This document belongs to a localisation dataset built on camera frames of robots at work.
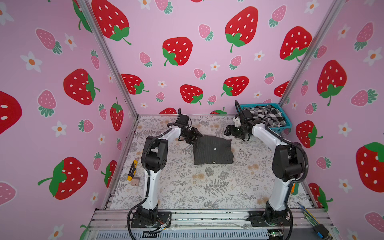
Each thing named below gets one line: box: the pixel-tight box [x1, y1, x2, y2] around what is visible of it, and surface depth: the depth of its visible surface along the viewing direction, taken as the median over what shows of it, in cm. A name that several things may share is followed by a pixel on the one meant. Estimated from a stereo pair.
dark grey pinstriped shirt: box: [192, 135, 234, 165], surface depth 94 cm
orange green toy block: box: [291, 182, 299, 196], surface depth 83 cm
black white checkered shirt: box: [243, 104, 287, 128], surface depth 108 cm
